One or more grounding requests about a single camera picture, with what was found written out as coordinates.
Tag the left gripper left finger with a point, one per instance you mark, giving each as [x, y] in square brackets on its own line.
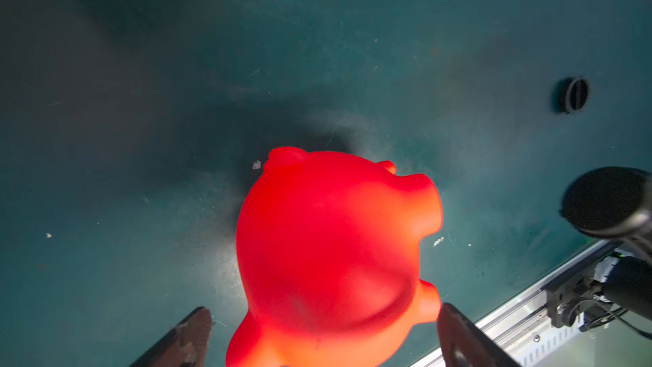
[185, 345]

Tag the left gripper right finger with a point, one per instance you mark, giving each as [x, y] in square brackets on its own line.
[464, 345]

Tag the red piggy bank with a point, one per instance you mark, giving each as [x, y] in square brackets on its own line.
[328, 253]

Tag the black round plug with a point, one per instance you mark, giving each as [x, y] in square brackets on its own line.
[571, 95]

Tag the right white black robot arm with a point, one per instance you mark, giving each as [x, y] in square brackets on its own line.
[614, 204]

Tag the aluminium front rail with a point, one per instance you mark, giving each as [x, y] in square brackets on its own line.
[522, 327]

